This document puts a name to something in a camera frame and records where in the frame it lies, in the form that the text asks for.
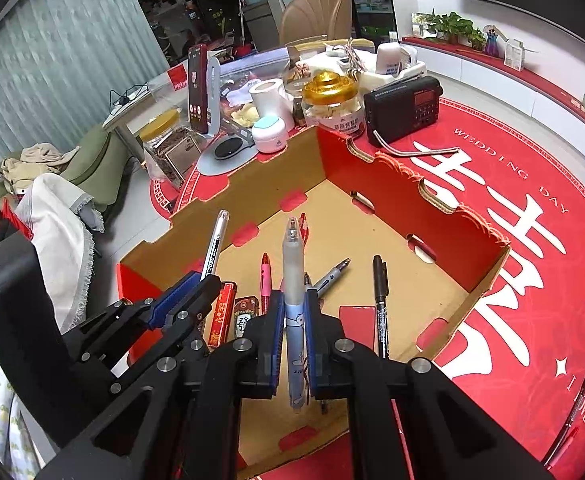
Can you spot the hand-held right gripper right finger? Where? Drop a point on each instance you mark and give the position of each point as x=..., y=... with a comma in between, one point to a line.
x=312, y=345

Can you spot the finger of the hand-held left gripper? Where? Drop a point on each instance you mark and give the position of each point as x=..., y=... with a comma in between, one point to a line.
x=177, y=292
x=187, y=335

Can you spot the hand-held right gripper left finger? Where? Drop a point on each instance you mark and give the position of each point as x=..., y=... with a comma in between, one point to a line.
x=274, y=350

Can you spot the red patterned lighter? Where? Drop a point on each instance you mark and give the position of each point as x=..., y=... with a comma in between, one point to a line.
x=221, y=317

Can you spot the dark red lighter white label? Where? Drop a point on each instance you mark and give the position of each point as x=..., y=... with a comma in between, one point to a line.
x=245, y=317

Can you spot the red card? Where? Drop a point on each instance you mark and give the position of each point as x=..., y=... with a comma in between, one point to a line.
x=356, y=325

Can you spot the grey silver pen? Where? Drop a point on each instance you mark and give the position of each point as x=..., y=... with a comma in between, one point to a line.
x=330, y=277

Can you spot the blue white capped pen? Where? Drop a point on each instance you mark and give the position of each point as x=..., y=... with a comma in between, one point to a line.
x=292, y=270

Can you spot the red cardboard box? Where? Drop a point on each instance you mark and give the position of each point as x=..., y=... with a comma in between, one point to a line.
x=372, y=170

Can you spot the pink pen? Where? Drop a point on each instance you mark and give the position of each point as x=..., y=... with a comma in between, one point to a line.
x=265, y=280

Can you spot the black marker pen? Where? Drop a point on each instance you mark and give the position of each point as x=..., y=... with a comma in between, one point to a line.
x=381, y=305

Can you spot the white fringed cloth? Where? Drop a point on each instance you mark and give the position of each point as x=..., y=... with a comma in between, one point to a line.
x=57, y=240

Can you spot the red cloth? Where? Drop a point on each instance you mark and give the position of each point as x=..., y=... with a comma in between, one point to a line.
x=17, y=220

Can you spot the yellow-lid plastic jar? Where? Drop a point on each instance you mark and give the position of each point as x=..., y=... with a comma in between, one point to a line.
x=170, y=155

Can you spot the green sofa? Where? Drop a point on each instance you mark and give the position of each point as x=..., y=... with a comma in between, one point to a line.
x=97, y=165

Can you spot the beige clothes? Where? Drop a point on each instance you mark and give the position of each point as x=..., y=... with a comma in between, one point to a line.
x=37, y=160

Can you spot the white teal humidifier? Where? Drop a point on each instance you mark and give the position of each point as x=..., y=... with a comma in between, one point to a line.
x=270, y=135

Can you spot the white side table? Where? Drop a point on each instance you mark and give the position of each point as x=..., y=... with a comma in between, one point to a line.
x=127, y=110

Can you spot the red smartphone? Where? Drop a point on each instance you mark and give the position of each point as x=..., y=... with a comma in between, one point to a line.
x=198, y=90

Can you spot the grey phone stand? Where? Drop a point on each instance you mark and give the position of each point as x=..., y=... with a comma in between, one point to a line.
x=215, y=90

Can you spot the red-label zip bag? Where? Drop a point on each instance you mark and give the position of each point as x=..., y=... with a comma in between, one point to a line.
x=170, y=85

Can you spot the white paper roll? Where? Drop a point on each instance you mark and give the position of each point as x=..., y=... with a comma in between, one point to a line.
x=267, y=100

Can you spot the small dark glass jar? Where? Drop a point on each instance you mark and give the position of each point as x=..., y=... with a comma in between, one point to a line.
x=299, y=112

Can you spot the red round tablecloth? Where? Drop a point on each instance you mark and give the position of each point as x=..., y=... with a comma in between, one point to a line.
x=522, y=260

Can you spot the gold-lid glass jar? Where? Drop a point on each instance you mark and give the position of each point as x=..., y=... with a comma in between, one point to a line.
x=332, y=110

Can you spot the blue-zip clear bag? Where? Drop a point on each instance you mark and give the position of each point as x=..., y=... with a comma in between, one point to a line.
x=257, y=67

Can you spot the black portable radio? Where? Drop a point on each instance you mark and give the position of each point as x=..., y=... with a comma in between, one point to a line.
x=402, y=110

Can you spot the pink bow ornament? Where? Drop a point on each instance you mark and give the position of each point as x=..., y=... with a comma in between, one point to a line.
x=305, y=71

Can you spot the grey-green curtain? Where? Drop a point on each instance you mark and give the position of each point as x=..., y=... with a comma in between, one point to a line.
x=62, y=50

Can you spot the red gel pen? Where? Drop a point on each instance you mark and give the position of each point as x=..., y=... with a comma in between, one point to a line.
x=564, y=445

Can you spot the pens on table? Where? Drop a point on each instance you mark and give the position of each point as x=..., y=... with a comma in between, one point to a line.
x=584, y=390

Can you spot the white bottle blue label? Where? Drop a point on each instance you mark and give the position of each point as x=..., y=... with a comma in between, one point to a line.
x=392, y=60

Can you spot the beige shell chair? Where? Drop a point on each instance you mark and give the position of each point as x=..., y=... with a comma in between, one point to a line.
x=317, y=10

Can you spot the white low cabinet red top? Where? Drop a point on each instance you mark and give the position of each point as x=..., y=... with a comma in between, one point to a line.
x=522, y=105

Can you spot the green potted plant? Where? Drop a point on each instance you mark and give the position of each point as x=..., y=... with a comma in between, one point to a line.
x=452, y=27

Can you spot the white card box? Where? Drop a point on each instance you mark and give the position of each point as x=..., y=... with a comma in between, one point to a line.
x=514, y=55

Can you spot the small blue figurine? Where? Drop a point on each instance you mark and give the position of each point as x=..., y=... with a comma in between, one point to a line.
x=493, y=40

